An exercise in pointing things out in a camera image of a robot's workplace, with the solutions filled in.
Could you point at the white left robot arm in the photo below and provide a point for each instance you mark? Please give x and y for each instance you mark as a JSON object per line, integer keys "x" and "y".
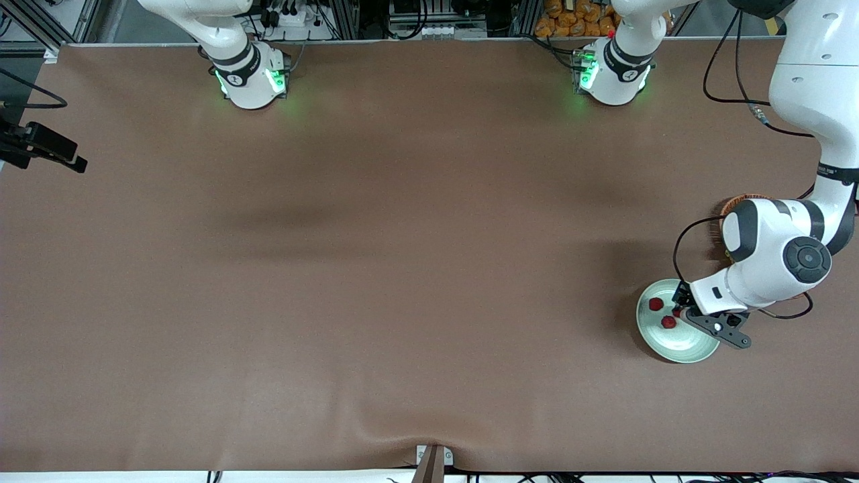
{"x": 772, "y": 268}

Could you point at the white power strip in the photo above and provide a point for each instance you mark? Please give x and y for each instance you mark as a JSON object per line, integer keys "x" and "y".
{"x": 292, "y": 19}

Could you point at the aluminium frame profile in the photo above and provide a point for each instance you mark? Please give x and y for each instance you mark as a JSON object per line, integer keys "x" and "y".
{"x": 523, "y": 17}
{"x": 89, "y": 20}
{"x": 345, "y": 20}

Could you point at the white terminal strip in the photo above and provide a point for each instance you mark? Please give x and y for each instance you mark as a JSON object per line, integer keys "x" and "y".
{"x": 436, "y": 31}

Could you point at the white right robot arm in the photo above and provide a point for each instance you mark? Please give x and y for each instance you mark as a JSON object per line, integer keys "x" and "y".
{"x": 248, "y": 87}

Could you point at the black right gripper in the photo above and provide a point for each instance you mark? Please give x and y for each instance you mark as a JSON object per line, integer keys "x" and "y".
{"x": 15, "y": 144}

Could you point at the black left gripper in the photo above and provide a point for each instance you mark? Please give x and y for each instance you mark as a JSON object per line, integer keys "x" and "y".
{"x": 682, "y": 296}

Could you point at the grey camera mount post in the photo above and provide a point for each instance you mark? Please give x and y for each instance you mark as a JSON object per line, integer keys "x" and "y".
{"x": 433, "y": 466}

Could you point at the pile of bread buns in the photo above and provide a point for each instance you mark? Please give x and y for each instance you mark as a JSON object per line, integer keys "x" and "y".
{"x": 570, "y": 20}

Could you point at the pale green round plate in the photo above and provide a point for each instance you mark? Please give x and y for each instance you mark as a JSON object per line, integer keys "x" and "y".
{"x": 671, "y": 345}

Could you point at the woven wicker fruit basket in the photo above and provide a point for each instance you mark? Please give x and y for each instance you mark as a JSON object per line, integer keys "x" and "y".
{"x": 723, "y": 225}

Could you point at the table cover mat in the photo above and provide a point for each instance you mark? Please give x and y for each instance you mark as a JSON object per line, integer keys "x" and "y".
{"x": 402, "y": 335}

